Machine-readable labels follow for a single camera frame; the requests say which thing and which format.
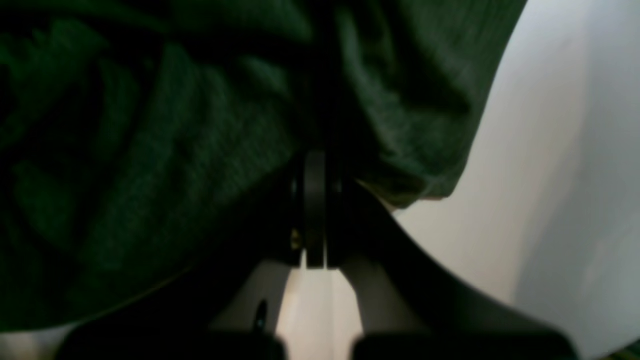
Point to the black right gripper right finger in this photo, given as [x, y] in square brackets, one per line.
[411, 307]

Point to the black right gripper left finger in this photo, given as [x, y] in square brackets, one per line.
[227, 307]

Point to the dark green t-shirt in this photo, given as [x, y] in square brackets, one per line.
[136, 135]

